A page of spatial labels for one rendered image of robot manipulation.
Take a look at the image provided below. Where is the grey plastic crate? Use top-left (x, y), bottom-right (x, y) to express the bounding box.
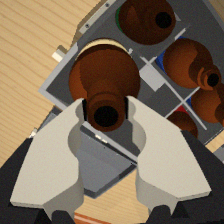
top-left (38, 0), bottom-right (224, 162)

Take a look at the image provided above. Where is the grey shallow tray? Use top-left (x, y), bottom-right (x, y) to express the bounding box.
top-left (37, 107), bottom-right (137, 199)

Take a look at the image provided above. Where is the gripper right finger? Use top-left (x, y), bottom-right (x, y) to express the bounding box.
top-left (124, 96), bottom-right (224, 224)

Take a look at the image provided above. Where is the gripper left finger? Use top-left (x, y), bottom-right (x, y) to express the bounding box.
top-left (0, 98), bottom-right (87, 224)

